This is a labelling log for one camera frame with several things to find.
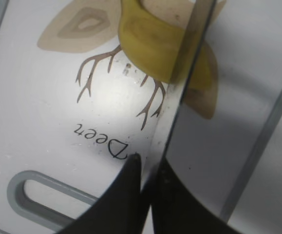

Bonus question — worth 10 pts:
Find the white grey-rimmed deer cutting board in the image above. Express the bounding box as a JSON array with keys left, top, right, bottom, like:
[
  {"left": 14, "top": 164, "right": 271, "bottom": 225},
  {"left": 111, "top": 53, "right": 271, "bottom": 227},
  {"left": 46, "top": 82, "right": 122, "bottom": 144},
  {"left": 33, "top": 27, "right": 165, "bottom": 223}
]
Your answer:
[{"left": 0, "top": 0, "right": 282, "bottom": 234}]

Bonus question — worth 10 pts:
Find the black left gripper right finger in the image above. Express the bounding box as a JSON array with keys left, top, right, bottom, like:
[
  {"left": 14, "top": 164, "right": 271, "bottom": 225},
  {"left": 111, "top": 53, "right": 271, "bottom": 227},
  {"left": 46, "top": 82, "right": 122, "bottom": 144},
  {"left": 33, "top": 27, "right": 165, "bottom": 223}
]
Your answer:
[{"left": 151, "top": 159, "right": 237, "bottom": 234}]

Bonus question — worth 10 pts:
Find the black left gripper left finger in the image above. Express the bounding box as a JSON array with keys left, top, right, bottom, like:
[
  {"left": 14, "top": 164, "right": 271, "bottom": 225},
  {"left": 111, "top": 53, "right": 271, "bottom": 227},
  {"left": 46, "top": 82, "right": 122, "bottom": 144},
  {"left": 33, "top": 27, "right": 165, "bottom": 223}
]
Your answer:
[{"left": 59, "top": 153, "right": 141, "bottom": 234}]

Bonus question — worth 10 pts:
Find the yellow half banana with stem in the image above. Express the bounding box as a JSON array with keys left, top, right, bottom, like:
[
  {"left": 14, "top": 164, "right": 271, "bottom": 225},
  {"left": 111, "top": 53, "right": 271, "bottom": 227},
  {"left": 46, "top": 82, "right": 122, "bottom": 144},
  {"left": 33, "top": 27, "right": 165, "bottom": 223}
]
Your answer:
[{"left": 118, "top": 0, "right": 219, "bottom": 89}]

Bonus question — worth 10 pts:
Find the white-handled kitchen knife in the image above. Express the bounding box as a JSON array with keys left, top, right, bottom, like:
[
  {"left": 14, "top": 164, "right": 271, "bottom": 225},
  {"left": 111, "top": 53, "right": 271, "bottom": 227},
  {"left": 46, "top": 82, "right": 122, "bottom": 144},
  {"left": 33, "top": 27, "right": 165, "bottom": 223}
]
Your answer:
[{"left": 140, "top": 0, "right": 282, "bottom": 193}]

